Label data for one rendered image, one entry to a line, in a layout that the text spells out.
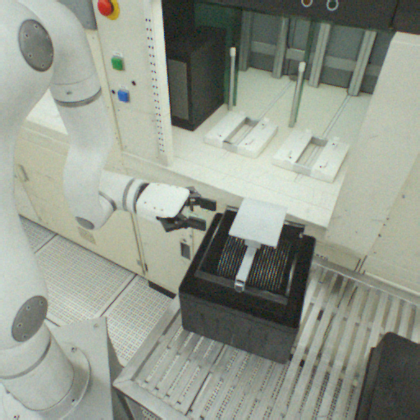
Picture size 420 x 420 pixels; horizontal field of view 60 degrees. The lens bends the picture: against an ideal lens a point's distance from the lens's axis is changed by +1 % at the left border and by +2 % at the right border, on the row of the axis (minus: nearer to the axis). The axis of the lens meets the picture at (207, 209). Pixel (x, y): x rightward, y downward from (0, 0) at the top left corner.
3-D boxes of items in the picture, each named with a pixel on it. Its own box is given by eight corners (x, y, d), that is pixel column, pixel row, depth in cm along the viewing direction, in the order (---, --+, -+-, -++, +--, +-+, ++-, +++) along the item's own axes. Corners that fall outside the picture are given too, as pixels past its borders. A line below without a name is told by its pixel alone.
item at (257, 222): (224, 255, 110) (229, 174, 87) (291, 275, 104) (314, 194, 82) (194, 326, 93) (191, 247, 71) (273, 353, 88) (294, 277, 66)
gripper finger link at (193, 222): (179, 221, 82) (206, 230, 80) (173, 231, 80) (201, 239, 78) (178, 212, 80) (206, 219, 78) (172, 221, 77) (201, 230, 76)
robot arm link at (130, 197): (143, 196, 92) (153, 198, 91) (125, 218, 86) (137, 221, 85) (139, 170, 86) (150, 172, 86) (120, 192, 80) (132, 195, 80)
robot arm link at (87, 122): (60, 129, 59) (105, 239, 82) (109, 80, 69) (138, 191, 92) (15, 119, 62) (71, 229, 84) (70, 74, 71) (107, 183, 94)
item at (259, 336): (215, 249, 112) (216, 211, 100) (305, 276, 105) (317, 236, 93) (180, 329, 93) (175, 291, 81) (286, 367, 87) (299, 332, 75)
